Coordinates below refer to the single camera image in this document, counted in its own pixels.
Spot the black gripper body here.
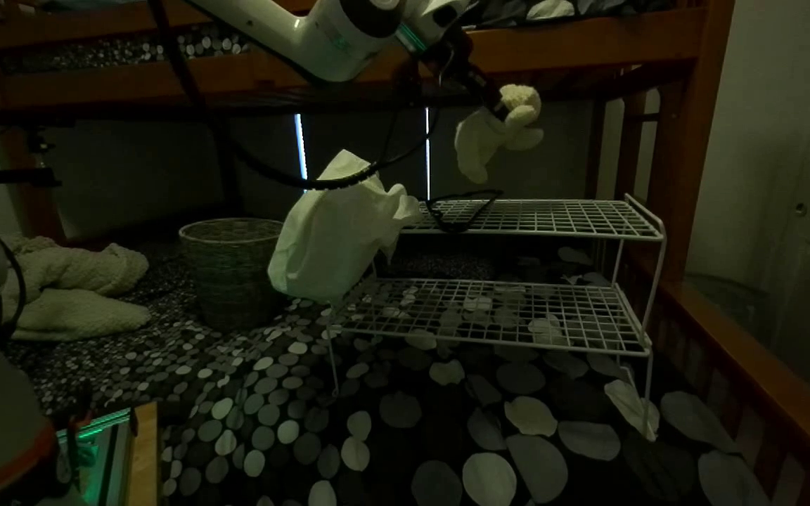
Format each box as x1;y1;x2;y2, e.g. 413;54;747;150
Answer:
420;23;502;105

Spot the small cream cloth piece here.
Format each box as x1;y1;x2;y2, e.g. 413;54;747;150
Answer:
454;81;550;185

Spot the woven round basket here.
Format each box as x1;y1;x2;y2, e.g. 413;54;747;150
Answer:
174;216;287;333

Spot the dotted bunk mattress bedding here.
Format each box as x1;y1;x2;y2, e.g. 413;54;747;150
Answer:
0;0;710;72

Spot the white crumpled cloth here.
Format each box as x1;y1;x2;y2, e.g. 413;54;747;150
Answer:
266;150;434;307

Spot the clear round bin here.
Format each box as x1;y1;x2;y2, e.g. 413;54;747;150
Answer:
685;269;772;349

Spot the dotted grey bedspread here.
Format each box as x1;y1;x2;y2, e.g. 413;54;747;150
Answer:
0;234;773;506

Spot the white folded towel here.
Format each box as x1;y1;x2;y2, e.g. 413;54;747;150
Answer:
0;234;157;344

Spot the wooden plank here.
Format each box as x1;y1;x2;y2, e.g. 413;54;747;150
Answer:
126;401;163;506

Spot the green lit box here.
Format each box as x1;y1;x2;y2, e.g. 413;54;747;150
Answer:
50;404;135;506

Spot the wooden bunk bed frame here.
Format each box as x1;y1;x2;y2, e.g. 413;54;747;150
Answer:
0;0;810;506

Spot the thin black cord loop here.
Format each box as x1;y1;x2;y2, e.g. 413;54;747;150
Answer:
425;188;506;237

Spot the white two-tier wire rack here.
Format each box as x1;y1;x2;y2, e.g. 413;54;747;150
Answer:
325;191;669;445

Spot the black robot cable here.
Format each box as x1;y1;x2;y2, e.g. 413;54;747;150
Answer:
146;0;484;193

